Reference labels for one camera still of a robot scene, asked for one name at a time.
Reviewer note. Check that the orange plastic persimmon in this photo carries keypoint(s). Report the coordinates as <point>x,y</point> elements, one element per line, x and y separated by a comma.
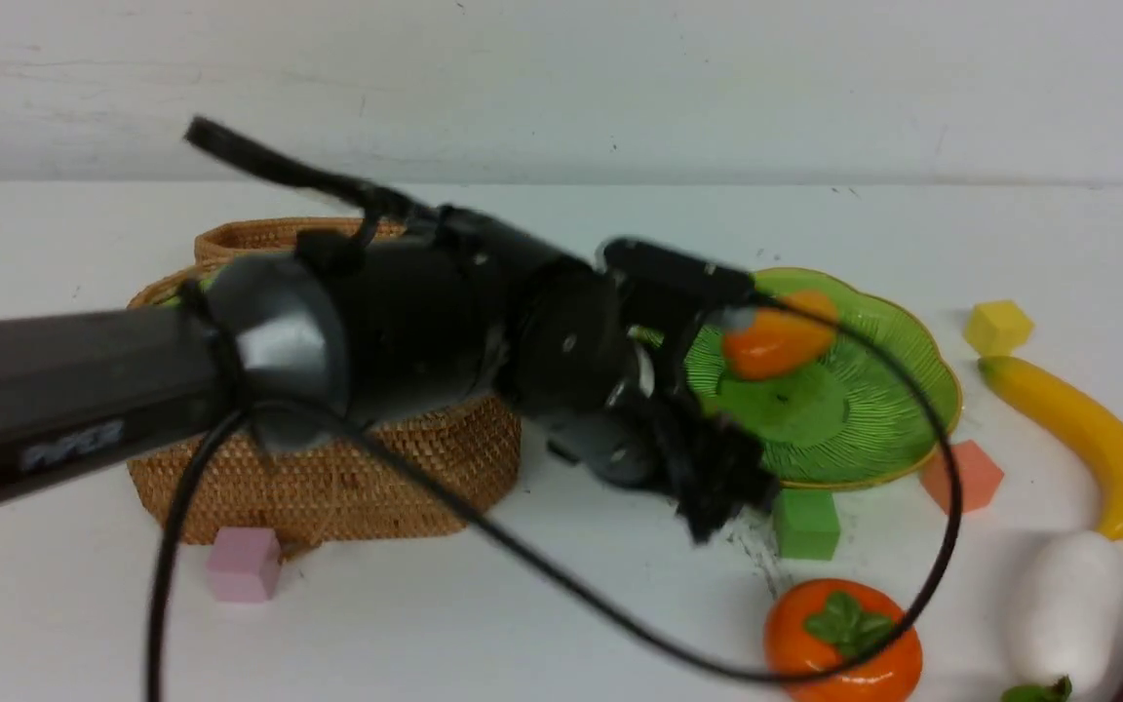
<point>826,621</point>

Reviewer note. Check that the orange yellow plastic mango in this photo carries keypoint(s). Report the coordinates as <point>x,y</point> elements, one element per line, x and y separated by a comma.
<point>774,343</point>

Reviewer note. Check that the yellow plastic banana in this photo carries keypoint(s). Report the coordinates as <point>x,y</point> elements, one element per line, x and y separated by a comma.
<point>1088,428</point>

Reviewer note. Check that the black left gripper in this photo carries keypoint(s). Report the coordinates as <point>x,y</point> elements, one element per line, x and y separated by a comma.
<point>616,398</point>

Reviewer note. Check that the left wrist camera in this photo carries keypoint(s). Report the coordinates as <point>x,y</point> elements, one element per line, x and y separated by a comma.
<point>665,289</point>

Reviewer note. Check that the woven rattan basket green lining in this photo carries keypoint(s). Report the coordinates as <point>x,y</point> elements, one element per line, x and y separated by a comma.
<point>336,492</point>

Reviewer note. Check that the green foam cube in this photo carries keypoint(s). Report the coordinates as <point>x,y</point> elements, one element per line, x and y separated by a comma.
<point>806,525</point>

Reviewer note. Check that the white radish with leaves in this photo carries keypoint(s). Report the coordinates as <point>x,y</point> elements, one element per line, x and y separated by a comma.
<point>1061,621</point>

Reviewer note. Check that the salmon foam cube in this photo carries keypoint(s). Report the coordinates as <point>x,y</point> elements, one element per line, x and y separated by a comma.
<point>980,476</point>

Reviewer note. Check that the pink foam cube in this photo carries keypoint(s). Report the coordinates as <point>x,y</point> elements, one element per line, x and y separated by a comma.
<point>244,565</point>

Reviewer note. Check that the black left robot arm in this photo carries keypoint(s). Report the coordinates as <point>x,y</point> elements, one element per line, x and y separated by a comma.
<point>460,306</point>

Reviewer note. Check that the green glass scalloped plate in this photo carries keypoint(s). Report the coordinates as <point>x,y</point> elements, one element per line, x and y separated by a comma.
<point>843,422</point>

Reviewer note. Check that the yellow foam cube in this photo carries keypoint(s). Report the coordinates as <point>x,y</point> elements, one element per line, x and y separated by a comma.
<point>997,327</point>

